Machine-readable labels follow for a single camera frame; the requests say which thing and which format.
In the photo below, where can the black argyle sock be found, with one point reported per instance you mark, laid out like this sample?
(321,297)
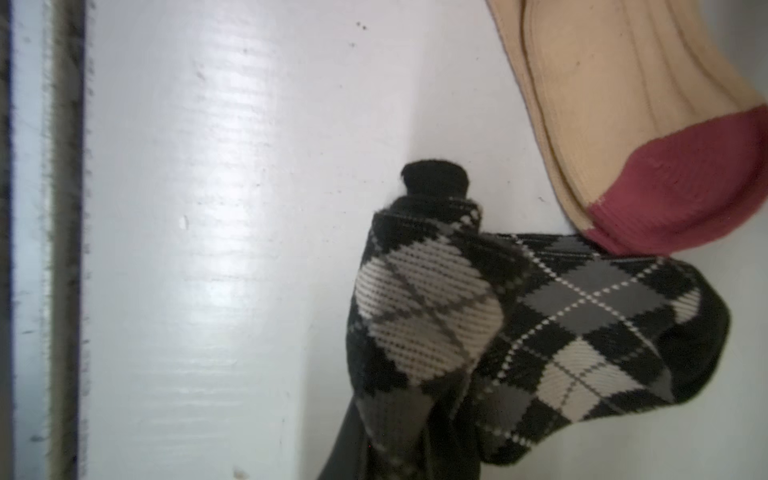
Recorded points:
(467,348)

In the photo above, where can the beige maroon striped sock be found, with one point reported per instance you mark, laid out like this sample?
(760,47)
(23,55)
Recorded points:
(653,142)

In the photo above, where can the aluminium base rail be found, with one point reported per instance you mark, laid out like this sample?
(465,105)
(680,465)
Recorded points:
(44,126)

